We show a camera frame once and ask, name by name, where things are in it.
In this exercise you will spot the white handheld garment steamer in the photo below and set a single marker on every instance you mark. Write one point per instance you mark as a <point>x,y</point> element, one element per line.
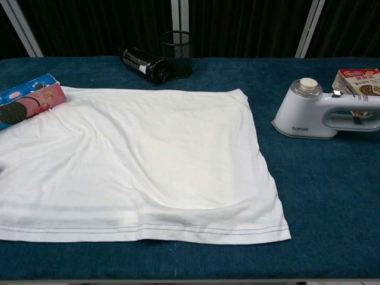
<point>300,115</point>

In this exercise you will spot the white shirt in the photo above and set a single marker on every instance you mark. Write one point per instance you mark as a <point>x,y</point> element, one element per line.
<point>148,154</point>

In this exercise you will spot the black mesh pen holder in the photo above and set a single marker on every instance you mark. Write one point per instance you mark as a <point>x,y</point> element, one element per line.
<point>181,53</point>

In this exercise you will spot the black bottle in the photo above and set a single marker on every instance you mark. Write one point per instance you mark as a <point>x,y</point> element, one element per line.
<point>145,63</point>

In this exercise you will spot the blue table cover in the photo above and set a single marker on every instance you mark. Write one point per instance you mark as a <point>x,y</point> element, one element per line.
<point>320,193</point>

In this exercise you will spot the black curtain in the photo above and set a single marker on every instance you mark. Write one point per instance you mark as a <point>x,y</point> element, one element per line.
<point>104,23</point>

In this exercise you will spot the blue pink cookie box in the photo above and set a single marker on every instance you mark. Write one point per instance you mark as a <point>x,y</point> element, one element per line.
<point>26,101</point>

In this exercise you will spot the red chocolate snack box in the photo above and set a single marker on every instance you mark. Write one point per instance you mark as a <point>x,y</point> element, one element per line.
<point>360,83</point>

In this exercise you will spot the grey aluminium frame post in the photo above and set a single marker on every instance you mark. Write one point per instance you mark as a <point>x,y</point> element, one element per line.
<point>179,15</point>
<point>23,32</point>
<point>308,29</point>

